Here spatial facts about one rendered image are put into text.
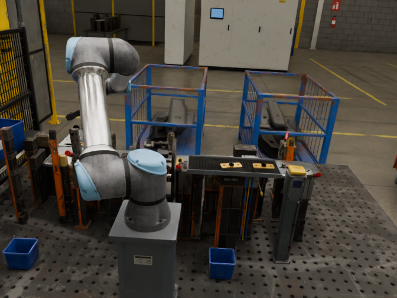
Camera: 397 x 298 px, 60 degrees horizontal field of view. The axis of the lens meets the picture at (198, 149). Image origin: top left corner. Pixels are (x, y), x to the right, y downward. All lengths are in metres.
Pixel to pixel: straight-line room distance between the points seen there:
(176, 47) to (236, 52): 1.56
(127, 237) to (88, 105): 0.42
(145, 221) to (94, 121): 0.34
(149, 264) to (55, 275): 0.56
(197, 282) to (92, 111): 0.83
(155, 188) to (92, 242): 0.75
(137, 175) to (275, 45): 8.73
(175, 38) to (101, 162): 8.50
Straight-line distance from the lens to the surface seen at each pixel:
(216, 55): 9.47
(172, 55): 9.49
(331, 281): 1.66
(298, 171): 1.43
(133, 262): 1.17
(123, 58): 1.19
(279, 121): 3.84
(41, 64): 5.02
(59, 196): 1.80
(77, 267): 1.62
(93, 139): 1.06
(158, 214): 1.10
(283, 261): 1.67
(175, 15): 9.38
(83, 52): 1.18
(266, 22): 9.50
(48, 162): 1.81
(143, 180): 1.02
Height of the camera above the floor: 1.77
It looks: 24 degrees down
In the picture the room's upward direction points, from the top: 3 degrees clockwise
